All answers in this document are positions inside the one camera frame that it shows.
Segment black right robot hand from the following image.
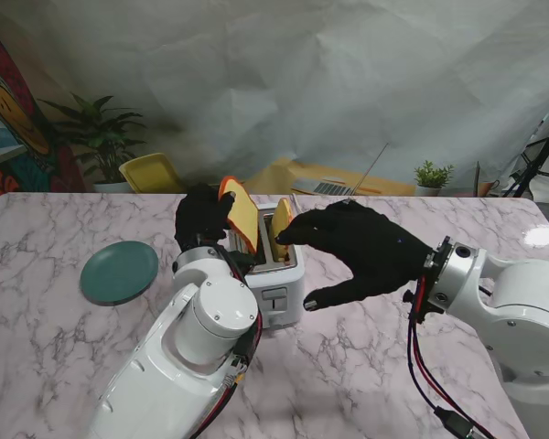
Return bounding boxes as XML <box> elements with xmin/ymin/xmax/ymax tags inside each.
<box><xmin>275</xmin><ymin>200</ymin><xmax>436</xmax><ymax>313</ymax></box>

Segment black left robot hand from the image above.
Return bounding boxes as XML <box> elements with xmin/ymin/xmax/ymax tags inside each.
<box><xmin>173</xmin><ymin>182</ymin><xmax>238</xmax><ymax>251</ymax></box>

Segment toy toast slice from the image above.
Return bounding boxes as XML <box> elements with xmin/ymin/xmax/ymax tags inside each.
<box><xmin>272</xmin><ymin>197</ymin><xmax>295</xmax><ymax>262</ymax></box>
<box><xmin>218</xmin><ymin>176</ymin><xmax>260</xmax><ymax>256</ymax></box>

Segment yellow plastic chair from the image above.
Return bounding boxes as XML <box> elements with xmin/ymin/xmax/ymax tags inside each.
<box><xmin>118</xmin><ymin>153</ymin><xmax>188</xmax><ymax>193</ymax></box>

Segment silver open laptop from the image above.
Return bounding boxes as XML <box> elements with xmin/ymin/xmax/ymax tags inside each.
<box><xmin>291</xmin><ymin>142</ymin><xmax>389</xmax><ymax>197</ymax></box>

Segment white two-slot toaster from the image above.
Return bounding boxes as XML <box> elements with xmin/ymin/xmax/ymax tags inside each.
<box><xmin>228</xmin><ymin>205</ymin><xmax>307</xmax><ymax>330</ymax></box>

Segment yellow desk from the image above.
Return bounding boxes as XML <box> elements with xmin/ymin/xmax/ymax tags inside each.
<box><xmin>242</xmin><ymin>156</ymin><xmax>415</xmax><ymax>197</ymax></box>

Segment small green potted plant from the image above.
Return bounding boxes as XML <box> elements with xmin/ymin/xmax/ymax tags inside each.
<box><xmin>414</xmin><ymin>160</ymin><xmax>455</xmax><ymax>198</ymax></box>

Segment teal round plate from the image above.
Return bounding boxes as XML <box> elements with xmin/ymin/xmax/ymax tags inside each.
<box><xmin>80</xmin><ymin>241</ymin><xmax>160</xmax><ymax>306</ymax></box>

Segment large leafy potted plant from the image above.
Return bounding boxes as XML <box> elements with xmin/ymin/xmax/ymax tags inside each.
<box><xmin>40</xmin><ymin>91</ymin><xmax>147</xmax><ymax>193</ymax></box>

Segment white backdrop sheet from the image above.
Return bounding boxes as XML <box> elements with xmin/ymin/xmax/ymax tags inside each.
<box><xmin>0</xmin><ymin>0</ymin><xmax>549</xmax><ymax>193</ymax></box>

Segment black tripod stand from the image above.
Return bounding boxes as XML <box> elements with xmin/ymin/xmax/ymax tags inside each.
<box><xmin>511</xmin><ymin>98</ymin><xmax>549</xmax><ymax>198</ymax></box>

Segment colourful mural banner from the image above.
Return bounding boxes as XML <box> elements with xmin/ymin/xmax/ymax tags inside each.
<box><xmin>0</xmin><ymin>13</ymin><xmax>88</xmax><ymax>216</ymax></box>

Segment red black right arm cable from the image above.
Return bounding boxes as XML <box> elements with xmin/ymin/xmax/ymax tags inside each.
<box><xmin>404</xmin><ymin>273</ymin><xmax>500</xmax><ymax>439</ymax></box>

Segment red black arm cable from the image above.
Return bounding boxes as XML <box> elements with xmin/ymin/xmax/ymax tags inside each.
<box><xmin>187</xmin><ymin>246</ymin><xmax>264</xmax><ymax>439</ymax></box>
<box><xmin>404</xmin><ymin>273</ymin><xmax>500</xmax><ymax>439</ymax></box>

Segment red black left arm cable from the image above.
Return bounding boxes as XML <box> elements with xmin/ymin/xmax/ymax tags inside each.
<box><xmin>187</xmin><ymin>246</ymin><xmax>264</xmax><ymax>439</ymax></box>

